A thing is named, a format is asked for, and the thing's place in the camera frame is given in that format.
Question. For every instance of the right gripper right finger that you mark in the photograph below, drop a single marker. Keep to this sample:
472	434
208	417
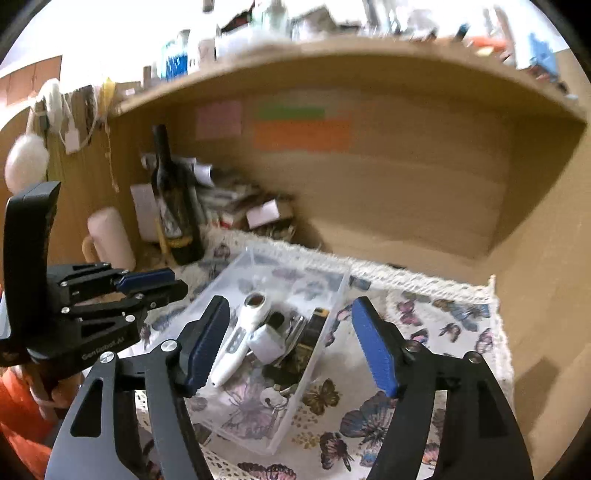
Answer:
481	437

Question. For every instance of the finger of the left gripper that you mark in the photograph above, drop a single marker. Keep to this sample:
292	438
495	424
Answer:
157	292
138	279

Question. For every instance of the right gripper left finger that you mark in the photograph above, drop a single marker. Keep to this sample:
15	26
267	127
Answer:
99	437

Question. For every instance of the white handheld massager device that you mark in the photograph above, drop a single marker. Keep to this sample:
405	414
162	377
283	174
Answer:
252	313

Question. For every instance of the white charger plug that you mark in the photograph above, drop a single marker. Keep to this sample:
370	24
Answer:
266	344

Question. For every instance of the clear plastic organizer bin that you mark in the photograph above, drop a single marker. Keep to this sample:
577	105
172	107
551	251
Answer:
282	306

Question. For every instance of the silver metal tube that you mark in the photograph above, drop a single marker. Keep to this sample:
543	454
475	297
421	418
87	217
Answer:
293	332

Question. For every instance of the cream ceramic mug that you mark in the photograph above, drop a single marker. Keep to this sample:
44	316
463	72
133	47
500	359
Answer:
107	240

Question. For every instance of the yellow stick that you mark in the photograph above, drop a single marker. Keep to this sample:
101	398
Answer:
162	242

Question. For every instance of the white note paper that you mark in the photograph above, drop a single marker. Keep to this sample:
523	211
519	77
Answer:
145	211

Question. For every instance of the dark wine bottle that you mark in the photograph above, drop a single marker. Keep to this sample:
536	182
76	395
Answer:
177	220

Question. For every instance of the butterfly print lace cloth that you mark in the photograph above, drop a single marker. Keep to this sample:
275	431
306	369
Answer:
337	368

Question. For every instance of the white fluffy pompom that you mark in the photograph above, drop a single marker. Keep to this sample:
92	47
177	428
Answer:
27	163

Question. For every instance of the stack of books and papers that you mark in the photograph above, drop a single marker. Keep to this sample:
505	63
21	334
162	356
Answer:
220	198

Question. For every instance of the small white pink box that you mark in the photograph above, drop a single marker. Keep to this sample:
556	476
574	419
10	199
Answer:
263	214

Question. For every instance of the pink sticky note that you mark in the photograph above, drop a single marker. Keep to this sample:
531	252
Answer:
219	120

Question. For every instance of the blue beads glass bottle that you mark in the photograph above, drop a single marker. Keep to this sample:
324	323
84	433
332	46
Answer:
176	59

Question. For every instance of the green sticky note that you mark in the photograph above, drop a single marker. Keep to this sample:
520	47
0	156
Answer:
284	112

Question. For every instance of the wooden shelf board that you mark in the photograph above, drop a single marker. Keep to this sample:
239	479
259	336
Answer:
450	72

